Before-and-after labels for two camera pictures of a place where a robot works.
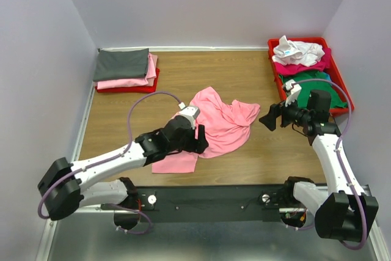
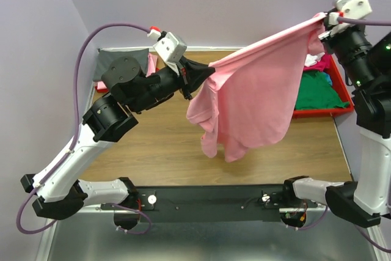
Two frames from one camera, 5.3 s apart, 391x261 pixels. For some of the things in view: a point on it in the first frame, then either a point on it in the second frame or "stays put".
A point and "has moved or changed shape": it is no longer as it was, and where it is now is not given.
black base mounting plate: [211, 204] stays put
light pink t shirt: [226, 128] has moved or changed shape
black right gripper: [284, 115] to [331, 35]
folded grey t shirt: [121, 64] stays put
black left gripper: [198, 140] to [185, 80]
